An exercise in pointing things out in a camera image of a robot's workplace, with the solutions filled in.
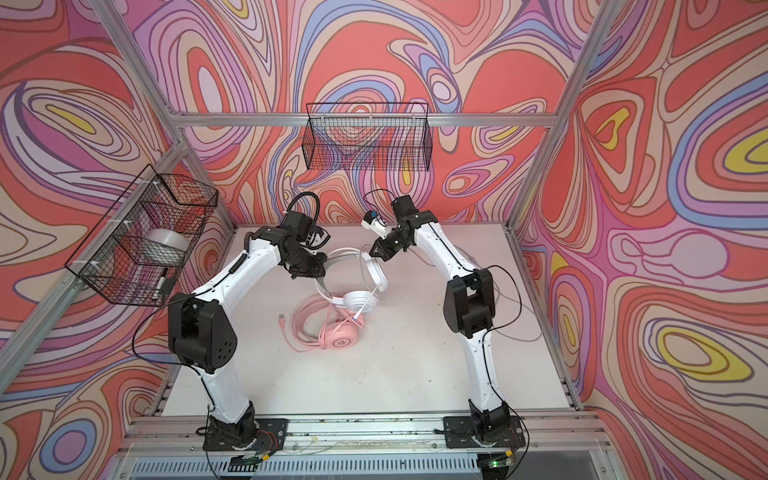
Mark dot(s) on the black wire basket back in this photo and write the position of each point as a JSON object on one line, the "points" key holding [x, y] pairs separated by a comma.
{"points": [[368, 136]]}

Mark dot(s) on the black wire basket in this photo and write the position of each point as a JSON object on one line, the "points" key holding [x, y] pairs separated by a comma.
{"points": [[368, 136], [140, 253]]}

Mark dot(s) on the black wire basket left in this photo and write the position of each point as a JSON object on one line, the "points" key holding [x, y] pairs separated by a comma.
{"points": [[140, 253]]}

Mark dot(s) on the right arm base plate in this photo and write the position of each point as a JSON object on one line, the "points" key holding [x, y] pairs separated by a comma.
{"points": [[462, 432]]}

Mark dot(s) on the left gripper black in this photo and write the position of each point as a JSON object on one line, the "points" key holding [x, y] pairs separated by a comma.
{"points": [[319, 269]]}

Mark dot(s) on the silver tape roll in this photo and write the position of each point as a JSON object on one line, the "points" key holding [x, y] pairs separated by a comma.
{"points": [[164, 247]]}

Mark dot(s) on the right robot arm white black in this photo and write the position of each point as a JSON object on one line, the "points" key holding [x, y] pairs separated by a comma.
{"points": [[469, 308]]}

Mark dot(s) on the aluminium front rail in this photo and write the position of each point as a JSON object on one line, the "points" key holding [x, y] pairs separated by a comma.
{"points": [[548, 431]]}

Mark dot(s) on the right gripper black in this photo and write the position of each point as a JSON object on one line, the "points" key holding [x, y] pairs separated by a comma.
{"points": [[386, 252]]}

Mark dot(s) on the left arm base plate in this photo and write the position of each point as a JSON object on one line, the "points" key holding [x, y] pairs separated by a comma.
{"points": [[266, 435]]}

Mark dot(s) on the black marker pen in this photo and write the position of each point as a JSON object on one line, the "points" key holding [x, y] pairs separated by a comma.
{"points": [[164, 286]]}

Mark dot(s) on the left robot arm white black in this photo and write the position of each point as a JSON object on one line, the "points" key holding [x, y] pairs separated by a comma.
{"points": [[200, 333]]}

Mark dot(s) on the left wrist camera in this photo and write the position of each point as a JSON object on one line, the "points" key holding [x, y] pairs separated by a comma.
{"points": [[304, 226]]}

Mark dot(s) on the pink cat-ear headphones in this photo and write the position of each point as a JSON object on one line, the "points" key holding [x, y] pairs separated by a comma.
{"points": [[340, 329]]}

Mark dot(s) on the white headphones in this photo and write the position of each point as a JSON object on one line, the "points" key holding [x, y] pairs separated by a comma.
{"points": [[361, 282]]}

